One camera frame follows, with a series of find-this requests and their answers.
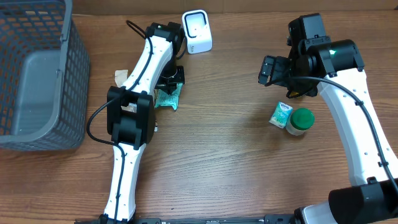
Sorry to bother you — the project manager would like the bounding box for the brown snack bag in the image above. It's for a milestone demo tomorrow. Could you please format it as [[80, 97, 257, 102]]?
[[114, 70, 128, 87]]

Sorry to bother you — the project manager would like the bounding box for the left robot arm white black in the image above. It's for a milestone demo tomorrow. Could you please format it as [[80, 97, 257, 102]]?
[[98, 21, 185, 223]]

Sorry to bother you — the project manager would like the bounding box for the teal snack packet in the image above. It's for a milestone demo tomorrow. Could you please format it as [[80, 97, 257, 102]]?
[[155, 83, 183, 111]]

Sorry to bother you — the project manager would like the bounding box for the green lid jar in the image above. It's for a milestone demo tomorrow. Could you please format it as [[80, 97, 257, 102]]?
[[285, 108, 315, 136]]

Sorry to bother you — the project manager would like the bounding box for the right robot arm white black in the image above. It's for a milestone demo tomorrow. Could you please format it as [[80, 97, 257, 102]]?
[[258, 14, 397, 223]]

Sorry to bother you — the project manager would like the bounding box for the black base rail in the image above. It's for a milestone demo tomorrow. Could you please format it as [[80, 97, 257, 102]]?
[[74, 214, 307, 224]]

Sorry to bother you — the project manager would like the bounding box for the teal tissue pack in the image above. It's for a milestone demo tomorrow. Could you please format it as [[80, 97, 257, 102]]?
[[269, 101, 293, 129]]

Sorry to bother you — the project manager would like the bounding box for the dark grey plastic basket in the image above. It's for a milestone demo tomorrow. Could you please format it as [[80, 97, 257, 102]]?
[[1, 0, 90, 151]]

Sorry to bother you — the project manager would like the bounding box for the white barcode scanner stand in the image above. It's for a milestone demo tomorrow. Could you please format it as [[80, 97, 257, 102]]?
[[182, 9, 213, 54]]

